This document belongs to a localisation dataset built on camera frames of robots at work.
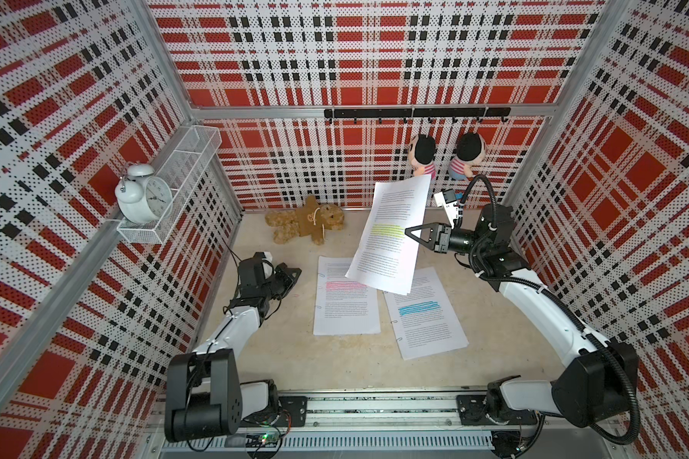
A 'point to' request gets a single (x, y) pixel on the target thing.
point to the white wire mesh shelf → (183, 169)
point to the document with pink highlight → (344, 305)
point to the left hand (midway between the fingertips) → (306, 269)
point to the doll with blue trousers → (470, 150)
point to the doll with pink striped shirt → (422, 151)
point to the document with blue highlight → (423, 321)
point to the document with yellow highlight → (386, 256)
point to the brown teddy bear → (310, 220)
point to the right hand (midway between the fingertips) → (410, 234)
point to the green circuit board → (265, 440)
